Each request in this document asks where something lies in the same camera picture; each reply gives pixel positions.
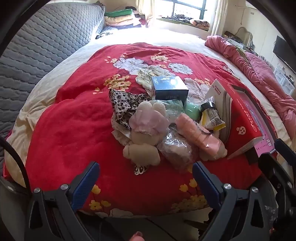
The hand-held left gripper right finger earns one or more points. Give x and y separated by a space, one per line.
205 183

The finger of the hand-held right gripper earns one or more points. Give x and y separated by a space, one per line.
284 147
267 164

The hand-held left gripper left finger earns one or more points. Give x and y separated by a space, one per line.
85 185

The clear bag with beige cloth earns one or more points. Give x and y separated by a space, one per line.
175 148

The red cardboard box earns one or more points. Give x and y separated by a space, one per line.
242 120

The pink towel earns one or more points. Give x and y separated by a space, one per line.
196 132

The yellow packet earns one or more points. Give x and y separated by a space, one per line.
212 118

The green towel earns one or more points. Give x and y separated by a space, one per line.
193 109

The green tissue pack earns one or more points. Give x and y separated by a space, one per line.
173 111

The cream plush toy with dress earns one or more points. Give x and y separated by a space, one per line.
143 125

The leopard print cloth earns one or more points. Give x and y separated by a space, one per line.
122 104

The person's left hand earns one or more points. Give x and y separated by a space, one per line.
137 236

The red floral blanket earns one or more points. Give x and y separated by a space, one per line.
69 127

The white drawer cabinet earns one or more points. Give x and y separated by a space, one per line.
285 81

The pink quilt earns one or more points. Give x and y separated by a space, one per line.
261 76

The black television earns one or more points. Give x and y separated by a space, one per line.
284 51

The dark blue box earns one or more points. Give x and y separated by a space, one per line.
170 89

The vanity table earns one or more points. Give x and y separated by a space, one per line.
240 45

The vanity mirror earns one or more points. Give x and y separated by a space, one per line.
242 34

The cream bed sheet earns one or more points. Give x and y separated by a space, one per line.
69 60

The cream curtain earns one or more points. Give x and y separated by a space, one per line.
219 16
148 11

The grey quilted headboard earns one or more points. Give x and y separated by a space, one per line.
46 41

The black white patterned pillow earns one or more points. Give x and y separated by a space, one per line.
104 33

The windowsill bedding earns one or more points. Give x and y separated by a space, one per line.
185 22

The window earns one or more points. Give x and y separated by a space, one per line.
189 9

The stack of folded blankets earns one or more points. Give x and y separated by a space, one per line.
120 19

